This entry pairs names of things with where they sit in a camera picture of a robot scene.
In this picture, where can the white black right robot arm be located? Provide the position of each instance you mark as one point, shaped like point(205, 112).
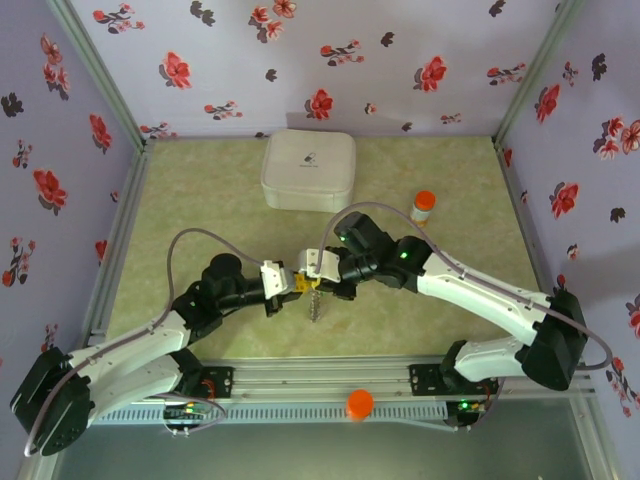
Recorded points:
point(480, 300)

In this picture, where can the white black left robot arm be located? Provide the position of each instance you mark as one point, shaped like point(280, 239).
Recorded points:
point(135, 345)

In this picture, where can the orange-capped pill bottle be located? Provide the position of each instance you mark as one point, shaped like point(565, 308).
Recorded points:
point(424, 202)

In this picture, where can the white zippered case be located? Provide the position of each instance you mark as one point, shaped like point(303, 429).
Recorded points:
point(307, 167)

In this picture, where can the orange round button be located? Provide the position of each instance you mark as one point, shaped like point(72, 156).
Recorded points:
point(360, 404)

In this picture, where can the green circuit board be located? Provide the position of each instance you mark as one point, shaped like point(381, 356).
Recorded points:
point(467, 407)
point(187, 413)

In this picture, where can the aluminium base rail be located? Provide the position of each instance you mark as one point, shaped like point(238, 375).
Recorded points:
point(320, 377)

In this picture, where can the aluminium frame side rail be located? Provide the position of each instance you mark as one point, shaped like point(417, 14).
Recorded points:
point(120, 225)
point(525, 225)

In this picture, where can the aluminium frame post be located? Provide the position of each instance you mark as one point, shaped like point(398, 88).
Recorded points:
point(100, 75)
point(535, 75)

